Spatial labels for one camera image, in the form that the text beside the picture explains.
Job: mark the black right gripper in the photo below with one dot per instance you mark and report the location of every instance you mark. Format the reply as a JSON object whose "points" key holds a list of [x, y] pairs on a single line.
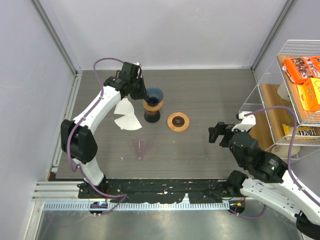
{"points": [[220, 128]]}

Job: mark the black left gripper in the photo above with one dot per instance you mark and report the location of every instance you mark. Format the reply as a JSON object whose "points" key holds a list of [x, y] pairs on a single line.
{"points": [[143, 94]]}

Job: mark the blue glass dripper cone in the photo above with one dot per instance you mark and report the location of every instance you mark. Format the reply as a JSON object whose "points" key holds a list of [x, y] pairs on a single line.
{"points": [[155, 92]]}

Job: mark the white paper coffee filter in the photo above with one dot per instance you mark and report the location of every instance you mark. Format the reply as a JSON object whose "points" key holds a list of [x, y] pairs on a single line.
{"points": [[128, 121]]}

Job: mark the bamboo dripper ring holder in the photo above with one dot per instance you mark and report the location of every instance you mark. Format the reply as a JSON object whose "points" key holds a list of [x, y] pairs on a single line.
{"points": [[153, 104]]}

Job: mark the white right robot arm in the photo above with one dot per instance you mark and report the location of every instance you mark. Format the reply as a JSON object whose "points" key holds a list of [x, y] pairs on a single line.
{"points": [[272, 182]]}

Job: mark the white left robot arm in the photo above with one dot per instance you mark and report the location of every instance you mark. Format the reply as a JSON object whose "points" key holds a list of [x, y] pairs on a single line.
{"points": [[77, 135]]}

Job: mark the wooden board under shelf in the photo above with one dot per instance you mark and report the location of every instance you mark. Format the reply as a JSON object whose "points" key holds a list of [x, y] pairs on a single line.
{"points": [[268, 129]]}

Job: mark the yellow candy bag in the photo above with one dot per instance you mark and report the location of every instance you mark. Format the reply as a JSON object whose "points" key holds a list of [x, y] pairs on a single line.
{"points": [[302, 131]]}

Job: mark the yellow orange snack box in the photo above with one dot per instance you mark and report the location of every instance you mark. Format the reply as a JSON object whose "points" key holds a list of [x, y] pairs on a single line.
{"points": [[309, 94]]}

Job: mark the orange snack bag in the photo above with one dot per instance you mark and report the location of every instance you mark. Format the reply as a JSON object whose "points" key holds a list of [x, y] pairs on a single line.
{"points": [[300, 69]]}

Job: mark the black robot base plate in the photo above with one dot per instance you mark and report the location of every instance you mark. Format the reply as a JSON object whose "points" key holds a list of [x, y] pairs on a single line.
{"points": [[162, 191]]}

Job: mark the white wire shelf rack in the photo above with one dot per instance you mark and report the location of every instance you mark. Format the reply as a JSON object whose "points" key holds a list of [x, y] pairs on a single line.
{"points": [[304, 147]]}

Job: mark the aluminium frame rail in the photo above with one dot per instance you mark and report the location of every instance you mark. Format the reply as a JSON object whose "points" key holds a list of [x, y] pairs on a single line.
{"points": [[56, 191]]}

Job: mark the white slotted cable duct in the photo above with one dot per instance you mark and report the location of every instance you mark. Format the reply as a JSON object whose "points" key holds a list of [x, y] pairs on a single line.
{"points": [[91, 205]]}

